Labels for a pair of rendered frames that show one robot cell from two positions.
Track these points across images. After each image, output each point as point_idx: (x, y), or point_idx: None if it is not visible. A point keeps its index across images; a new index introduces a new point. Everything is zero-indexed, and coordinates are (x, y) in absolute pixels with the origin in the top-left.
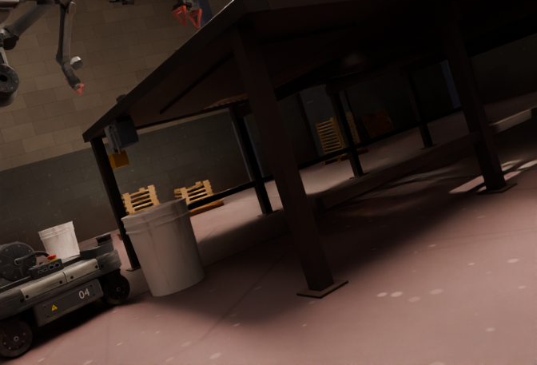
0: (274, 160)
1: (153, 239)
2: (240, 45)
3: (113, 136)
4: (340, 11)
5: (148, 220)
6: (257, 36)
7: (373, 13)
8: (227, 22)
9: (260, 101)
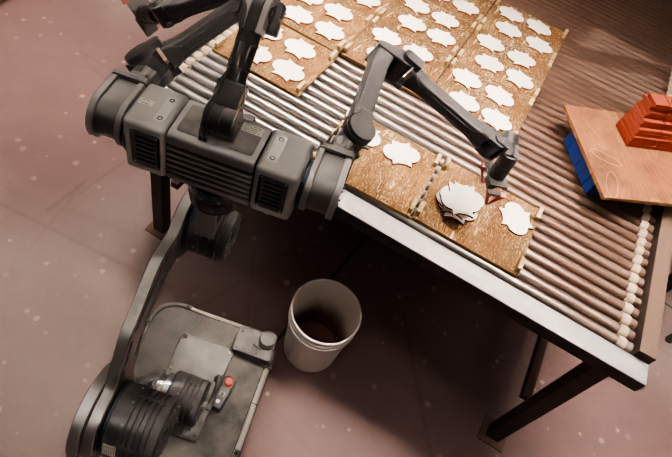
0: (540, 410)
1: (333, 352)
2: (596, 379)
3: None
4: None
5: (340, 345)
6: None
7: None
8: (606, 372)
9: (571, 398)
